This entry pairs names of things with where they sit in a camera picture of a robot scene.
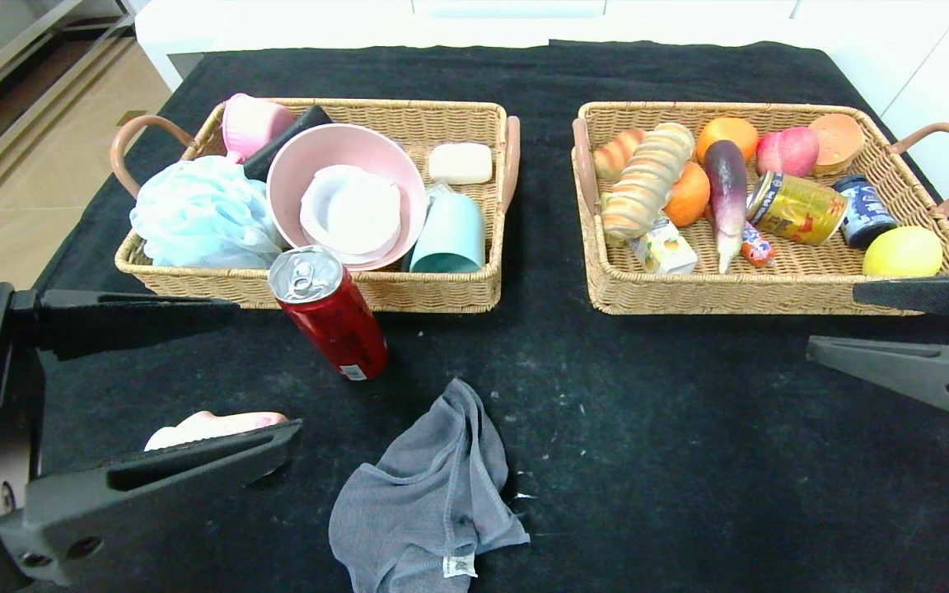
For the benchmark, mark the croissant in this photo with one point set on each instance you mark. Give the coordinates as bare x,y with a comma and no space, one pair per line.
616,155

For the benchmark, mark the grey metal rail frame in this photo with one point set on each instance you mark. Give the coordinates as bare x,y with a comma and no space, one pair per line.
13,41

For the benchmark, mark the white low cabinet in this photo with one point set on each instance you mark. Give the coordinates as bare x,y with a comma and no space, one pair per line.
318,25

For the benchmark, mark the pink bowl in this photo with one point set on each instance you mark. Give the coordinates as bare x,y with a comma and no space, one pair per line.
341,147

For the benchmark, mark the yellow lemon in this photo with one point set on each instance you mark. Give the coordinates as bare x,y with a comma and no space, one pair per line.
903,251

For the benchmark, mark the clear plastic wrapper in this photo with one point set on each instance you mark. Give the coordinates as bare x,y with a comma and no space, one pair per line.
439,191

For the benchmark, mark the white dish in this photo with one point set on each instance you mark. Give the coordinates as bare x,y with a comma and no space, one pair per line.
349,212

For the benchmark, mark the long striped bread roll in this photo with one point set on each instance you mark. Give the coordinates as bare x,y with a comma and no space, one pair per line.
647,181

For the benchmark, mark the dark blue tin can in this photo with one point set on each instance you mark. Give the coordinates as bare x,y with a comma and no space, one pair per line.
866,214

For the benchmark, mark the light blue bath pouf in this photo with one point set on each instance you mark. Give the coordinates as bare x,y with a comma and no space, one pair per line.
201,206

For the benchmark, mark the red peach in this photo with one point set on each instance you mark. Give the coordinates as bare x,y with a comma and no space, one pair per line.
787,152

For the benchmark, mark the pink lotion bottle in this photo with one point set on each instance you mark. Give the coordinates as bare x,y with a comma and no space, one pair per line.
203,427

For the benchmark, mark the teal plastic cup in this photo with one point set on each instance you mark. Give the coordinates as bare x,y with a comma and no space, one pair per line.
448,233

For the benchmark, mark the black tube bottle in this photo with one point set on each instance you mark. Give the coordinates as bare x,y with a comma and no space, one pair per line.
292,134

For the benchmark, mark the red soda can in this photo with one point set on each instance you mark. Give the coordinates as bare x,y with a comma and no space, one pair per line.
333,319

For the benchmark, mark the small juice carton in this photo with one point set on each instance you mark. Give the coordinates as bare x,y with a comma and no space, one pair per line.
666,251

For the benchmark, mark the round brown bun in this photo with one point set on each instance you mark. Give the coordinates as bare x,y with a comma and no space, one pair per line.
841,142

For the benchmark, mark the white soap bar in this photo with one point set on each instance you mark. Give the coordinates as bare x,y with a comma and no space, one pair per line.
460,163

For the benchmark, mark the orange fruit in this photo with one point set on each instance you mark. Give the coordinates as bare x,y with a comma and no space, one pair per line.
728,136
690,198

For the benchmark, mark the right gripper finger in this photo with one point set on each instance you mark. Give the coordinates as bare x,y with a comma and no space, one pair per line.
919,375
936,295

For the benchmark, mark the grey cloth with tag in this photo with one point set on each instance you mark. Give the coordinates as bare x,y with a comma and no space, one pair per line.
425,494

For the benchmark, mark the purple eggplant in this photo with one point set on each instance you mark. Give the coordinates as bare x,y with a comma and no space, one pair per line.
726,189

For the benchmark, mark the yellow drink can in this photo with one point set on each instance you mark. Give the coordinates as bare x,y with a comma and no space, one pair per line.
800,210

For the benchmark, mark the pink ribbed cup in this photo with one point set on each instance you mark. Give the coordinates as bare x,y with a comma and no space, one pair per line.
254,126

